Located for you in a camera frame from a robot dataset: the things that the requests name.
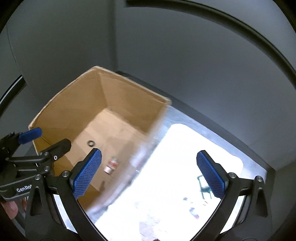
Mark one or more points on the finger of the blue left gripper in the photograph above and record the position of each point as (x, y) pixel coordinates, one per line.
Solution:
(29, 136)

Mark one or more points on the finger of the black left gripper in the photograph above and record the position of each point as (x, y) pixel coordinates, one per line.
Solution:
(55, 151)

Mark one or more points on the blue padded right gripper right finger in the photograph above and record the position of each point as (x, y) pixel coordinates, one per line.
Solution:
(214, 174)

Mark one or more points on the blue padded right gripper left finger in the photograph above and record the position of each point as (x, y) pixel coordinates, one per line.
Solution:
(84, 171)

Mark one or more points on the person's left hand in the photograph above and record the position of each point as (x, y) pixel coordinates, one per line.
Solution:
(11, 208)

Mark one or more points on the green plastic toy chair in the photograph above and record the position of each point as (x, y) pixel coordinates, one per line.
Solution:
(204, 187)

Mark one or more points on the small red-label bottle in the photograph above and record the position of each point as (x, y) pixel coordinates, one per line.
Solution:
(112, 165)

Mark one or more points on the white patterned mat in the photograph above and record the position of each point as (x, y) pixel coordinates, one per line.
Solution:
(163, 200)

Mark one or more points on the brown cardboard box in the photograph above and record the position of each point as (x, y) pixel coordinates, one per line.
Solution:
(104, 110)

